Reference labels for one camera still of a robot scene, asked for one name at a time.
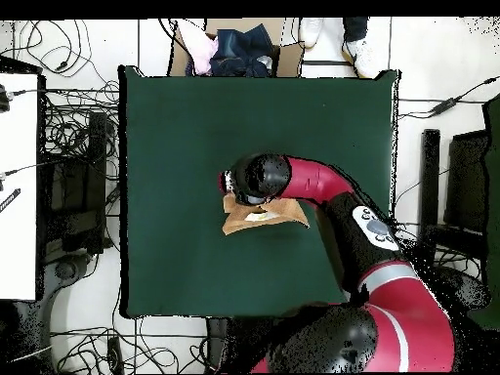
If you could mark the dark green table cloth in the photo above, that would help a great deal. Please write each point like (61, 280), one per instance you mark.
(175, 117)

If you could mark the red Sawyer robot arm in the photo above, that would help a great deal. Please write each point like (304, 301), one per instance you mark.
(410, 312)

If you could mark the dark green fabric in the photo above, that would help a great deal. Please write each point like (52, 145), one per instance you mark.
(494, 195)

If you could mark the pink garment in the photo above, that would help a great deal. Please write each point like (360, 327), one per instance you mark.
(201, 50)

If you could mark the brown cardboard box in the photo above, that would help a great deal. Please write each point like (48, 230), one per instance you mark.
(289, 58)

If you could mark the black equipment stand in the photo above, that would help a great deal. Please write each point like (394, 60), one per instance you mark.
(466, 183)
(82, 195)

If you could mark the dark blue jeans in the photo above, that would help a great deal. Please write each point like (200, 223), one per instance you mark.
(242, 50)

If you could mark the person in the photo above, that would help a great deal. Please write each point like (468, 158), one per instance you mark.
(361, 50)

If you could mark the black power strip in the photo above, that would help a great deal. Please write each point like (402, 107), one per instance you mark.
(115, 353)

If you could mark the white desk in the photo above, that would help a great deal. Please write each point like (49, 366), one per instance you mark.
(17, 195)

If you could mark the orange-brown terry towel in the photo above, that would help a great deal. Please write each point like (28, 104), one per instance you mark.
(238, 224)

